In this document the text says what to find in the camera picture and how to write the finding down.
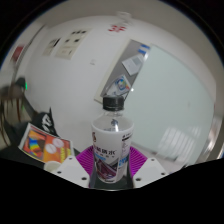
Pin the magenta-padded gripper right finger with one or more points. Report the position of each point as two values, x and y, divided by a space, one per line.
150 168

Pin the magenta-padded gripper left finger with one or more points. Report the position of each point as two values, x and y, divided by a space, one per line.
73 168

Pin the clear black-capped drink bottle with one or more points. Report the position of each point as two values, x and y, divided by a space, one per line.
112 136

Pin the colourful printed book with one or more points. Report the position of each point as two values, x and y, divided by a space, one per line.
43 145

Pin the group of wooden chairs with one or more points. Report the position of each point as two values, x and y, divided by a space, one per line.
11 106

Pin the grey wall notice board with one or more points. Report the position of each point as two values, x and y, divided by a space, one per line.
131 65

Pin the large white wall poster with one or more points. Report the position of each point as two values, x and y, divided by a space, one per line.
71 45

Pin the small white wall poster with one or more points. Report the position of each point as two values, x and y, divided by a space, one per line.
51 46

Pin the red wall sign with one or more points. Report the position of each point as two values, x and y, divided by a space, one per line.
117 28

